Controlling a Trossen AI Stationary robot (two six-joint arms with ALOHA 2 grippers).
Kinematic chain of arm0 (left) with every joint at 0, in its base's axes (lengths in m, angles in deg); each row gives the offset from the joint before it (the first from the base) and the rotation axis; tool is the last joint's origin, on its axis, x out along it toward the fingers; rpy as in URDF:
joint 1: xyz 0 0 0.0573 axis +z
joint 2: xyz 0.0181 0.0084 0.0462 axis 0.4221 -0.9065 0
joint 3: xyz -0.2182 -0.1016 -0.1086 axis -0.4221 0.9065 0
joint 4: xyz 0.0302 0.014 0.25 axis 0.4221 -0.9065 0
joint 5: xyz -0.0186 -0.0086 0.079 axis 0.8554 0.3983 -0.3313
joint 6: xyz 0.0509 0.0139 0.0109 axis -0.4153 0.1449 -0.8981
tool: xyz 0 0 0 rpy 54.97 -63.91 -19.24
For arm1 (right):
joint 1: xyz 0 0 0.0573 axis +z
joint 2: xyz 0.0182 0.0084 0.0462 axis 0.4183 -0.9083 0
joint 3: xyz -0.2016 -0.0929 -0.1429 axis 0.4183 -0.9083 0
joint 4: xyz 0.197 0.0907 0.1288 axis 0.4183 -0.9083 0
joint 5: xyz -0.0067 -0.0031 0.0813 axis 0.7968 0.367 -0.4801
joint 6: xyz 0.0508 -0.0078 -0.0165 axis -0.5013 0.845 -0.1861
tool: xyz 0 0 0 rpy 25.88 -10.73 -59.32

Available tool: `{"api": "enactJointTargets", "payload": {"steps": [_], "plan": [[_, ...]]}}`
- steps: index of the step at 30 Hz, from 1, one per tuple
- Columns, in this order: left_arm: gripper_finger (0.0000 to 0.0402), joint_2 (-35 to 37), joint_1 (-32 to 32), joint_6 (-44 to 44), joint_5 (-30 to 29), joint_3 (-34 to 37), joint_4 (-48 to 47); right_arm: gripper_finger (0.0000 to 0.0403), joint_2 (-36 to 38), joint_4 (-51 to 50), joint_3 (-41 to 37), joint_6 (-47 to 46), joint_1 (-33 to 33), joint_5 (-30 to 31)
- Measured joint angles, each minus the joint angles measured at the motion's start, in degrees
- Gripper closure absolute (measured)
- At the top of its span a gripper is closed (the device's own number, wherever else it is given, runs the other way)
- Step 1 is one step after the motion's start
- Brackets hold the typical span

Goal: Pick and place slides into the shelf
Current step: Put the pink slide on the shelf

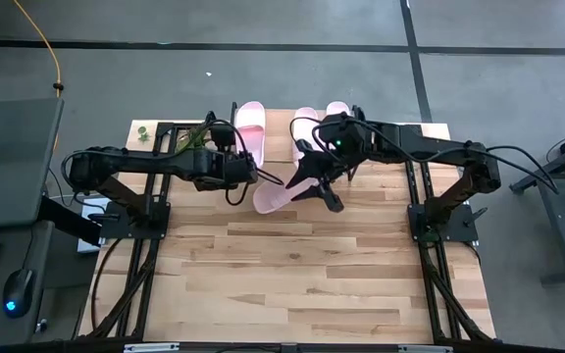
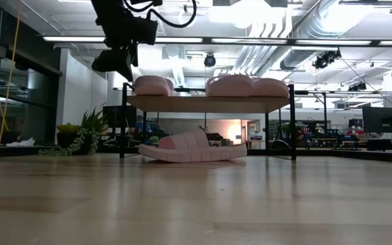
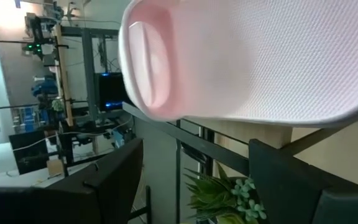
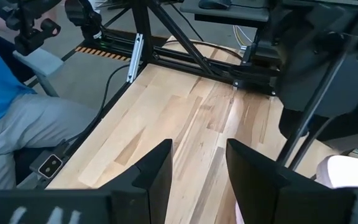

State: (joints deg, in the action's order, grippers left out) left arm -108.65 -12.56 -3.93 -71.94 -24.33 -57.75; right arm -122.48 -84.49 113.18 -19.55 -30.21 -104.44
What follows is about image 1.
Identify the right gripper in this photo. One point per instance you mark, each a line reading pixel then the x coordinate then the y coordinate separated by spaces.
pixel 348 142

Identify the small green leaf sprig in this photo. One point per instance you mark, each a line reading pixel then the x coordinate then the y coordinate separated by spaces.
pixel 143 133

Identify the wooden shelf with black frame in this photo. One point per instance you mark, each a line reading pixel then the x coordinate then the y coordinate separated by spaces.
pixel 277 137

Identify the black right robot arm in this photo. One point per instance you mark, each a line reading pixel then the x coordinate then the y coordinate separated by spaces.
pixel 434 144

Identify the potted succulent plant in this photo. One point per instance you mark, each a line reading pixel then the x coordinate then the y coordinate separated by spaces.
pixel 189 139

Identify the silver metal bracket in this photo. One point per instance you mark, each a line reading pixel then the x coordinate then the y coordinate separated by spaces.
pixel 425 349
pixel 151 347

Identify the dark grey monitor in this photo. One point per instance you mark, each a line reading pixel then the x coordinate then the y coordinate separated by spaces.
pixel 13 157

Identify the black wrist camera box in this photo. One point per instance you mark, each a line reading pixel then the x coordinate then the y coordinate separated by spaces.
pixel 223 136

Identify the black computer mouse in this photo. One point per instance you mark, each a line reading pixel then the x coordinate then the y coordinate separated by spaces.
pixel 17 291

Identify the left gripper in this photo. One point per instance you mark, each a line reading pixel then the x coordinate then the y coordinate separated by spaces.
pixel 223 169

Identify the pink rubber slide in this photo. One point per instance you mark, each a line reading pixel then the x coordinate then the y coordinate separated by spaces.
pixel 270 198
pixel 337 107
pixel 253 115
pixel 307 128

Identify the black aluminium table frame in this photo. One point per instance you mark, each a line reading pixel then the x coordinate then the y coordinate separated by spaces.
pixel 163 128

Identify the white box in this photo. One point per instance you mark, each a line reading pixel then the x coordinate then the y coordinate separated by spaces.
pixel 93 208

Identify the small metal knob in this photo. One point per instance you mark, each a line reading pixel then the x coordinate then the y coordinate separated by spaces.
pixel 41 325

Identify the grey metal desk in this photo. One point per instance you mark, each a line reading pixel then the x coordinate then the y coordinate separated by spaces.
pixel 564 235

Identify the black frame clamp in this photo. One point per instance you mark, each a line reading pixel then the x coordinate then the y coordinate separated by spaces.
pixel 209 116
pixel 359 111

